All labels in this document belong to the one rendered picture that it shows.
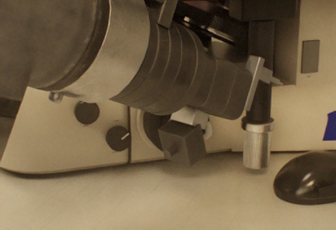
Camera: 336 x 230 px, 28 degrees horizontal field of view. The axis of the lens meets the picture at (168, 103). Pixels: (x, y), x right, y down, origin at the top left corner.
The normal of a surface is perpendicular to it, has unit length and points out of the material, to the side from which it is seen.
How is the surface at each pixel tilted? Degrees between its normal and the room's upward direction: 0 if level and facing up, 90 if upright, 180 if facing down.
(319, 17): 90
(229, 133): 90
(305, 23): 90
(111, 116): 90
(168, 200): 0
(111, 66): 112
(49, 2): 82
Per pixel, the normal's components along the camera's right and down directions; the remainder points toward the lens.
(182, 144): -0.65, 0.48
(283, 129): 0.01, 0.29
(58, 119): 0.33, 0.27
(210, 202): 0.00, -0.96
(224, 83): 0.48, 0.11
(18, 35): 0.74, 0.26
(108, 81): 0.40, 0.74
